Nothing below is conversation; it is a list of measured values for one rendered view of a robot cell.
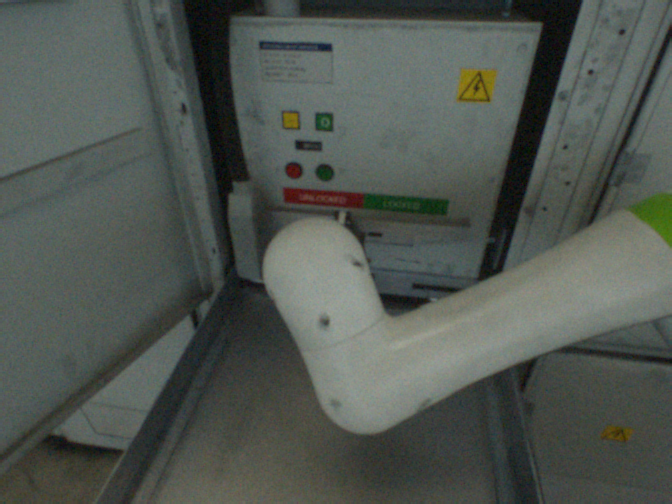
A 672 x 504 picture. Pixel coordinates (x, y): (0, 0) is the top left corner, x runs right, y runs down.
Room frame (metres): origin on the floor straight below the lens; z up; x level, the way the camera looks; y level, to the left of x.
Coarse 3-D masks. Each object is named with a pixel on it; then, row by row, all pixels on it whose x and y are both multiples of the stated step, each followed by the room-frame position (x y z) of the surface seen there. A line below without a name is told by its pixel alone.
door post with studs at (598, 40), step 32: (608, 0) 0.63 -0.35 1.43; (640, 0) 0.62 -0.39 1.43; (576, 32) 0.63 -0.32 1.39; (608, 32) 0.62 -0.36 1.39; (576, 64) 0.63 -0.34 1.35; (608, 64) 0.62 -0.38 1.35; (576, 96) 0.63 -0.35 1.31; (576, 128) 0.62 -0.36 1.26; (544, 160) 0.63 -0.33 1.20; (576, 160) 0.62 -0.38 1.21; (544, 192) 0.63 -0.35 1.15; (544, 224) 0.62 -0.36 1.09; (512, 256) 0.63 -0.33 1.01
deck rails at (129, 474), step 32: (224, 288) 0.66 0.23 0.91; (224, 320) 0.63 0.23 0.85; (192, 352) 0.51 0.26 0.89; (192, 384) 0.47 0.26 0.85; (512, 384) 0.42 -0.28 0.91; (160, 416) 0.39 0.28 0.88; (512, 416) 0.38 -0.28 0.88; (128, 448) 0.31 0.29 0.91; (160, 448) 0.35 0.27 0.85; (512, 448) 0.35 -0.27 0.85; (128, 480) 0.29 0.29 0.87; (512, 480) 0.30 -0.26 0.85
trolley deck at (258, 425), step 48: (240, 336) 0.59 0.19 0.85; (288, 336) 0.59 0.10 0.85; (240, 384) 0.47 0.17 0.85; (288, 384) 0.47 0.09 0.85; (480, 384) 0.47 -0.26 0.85; (192, 432) 0.38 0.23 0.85; (240, 432) 0.38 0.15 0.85; (288, 432) 0.38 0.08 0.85; (336, 432) 0.38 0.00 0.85; (384, 432) 0.38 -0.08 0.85; (432, 432) 0.38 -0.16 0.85; (480, 432) 0.38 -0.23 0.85; (528, 432) 0.38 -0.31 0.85; (192, 480) 0.30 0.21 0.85; (240, 480) 0.30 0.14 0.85; (288, 480) 0.30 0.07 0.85; (336, 480) 0.30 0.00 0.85; (384, 480) 0.30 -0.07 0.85; (432, 480) 0.30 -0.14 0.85; (480, 480) 0.30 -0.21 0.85
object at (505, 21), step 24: (360, 24) 0.72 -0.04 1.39; (384, 24) 0.71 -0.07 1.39; (408, 24) 0.71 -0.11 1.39; (432, 24) 0.70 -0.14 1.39; (456, 24) 0.70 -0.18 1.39; (480, 24) 0.69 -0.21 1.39; (504, 24) 0.68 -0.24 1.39; (528, 24) 0.68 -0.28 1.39; (528, 72) 0.68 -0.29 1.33; (504, 168) 0.68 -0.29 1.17; (480, 264) 0.68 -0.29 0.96
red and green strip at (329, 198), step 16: (288, 192) 0.74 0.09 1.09; (304, 192) 0.73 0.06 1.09; (320, 192) 0.73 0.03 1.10; (336, 192) 0.72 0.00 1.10; (352, 192) 0.72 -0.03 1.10; (352, 208) 0.72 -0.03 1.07; (368, 208) 0.71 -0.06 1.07; (384, 208) 0.71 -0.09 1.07; (400, 208) 0.70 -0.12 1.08; (416, 208) 0.70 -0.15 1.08; (432, 208) 0.69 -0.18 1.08
